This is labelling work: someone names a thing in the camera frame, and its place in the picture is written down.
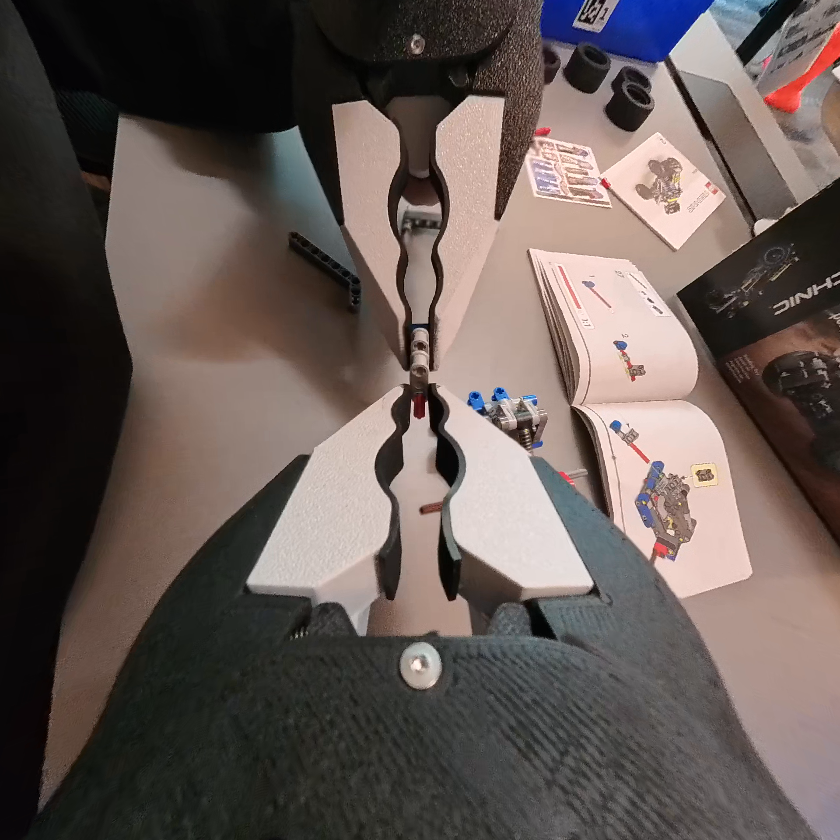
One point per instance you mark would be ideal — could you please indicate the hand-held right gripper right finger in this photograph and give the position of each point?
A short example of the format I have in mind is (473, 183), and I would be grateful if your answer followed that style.
(518, 525)

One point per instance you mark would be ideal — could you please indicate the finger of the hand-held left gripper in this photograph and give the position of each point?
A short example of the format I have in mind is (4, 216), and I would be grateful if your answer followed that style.
(364, 184)
(472, 184)

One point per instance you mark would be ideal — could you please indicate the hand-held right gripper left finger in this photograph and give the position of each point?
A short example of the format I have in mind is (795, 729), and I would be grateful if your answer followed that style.
(321, 525)

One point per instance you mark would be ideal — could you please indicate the grey and blue lego model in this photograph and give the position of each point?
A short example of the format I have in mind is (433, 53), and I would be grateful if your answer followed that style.
(518, 413)

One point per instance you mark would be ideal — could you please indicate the red lego axle assembly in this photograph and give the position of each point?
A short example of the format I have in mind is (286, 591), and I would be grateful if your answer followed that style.
(420, 348)

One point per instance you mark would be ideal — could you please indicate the lego instruction booklet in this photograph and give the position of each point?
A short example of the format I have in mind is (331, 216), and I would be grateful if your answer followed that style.
(663, 190)
(649, 367)

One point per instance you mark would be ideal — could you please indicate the dark grey lego beam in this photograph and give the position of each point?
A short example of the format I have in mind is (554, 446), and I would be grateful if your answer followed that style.
(328, 262)

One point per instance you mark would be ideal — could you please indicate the black rubber lego tyre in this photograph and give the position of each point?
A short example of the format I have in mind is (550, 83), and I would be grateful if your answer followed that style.
(586, 67)
(635, 75)
(551, 64)
(630, 108)

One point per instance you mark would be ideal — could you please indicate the closed lego instruction booklet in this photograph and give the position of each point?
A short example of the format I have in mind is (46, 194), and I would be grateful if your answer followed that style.
(663, 190)

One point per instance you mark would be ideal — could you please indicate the dark lego set box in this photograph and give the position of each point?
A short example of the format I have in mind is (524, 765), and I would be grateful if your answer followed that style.
(787, 341)

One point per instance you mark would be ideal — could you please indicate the blue plastic bin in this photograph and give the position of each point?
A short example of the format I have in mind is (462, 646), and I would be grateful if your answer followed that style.
(630, 29)

